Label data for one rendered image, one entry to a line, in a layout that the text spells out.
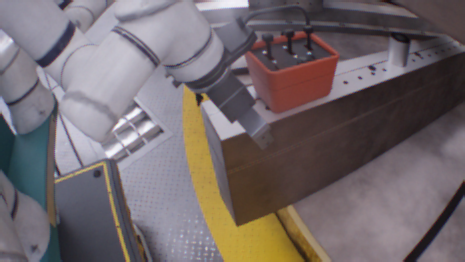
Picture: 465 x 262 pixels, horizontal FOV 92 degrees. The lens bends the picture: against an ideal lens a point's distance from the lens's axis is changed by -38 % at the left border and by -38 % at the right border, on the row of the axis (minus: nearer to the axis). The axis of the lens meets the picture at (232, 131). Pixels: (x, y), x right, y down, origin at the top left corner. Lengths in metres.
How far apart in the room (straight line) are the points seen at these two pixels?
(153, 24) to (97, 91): 0.10
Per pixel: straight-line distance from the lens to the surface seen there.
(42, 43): 0.45
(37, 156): 0.86
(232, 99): 0.47
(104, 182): 1.23
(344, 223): 1.02
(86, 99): 0.36
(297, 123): 0.77
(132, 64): 0.36
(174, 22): 0.38
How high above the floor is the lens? 1.19
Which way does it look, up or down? 44 degrees down
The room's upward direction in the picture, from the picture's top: 8 degrees counter-clockwise
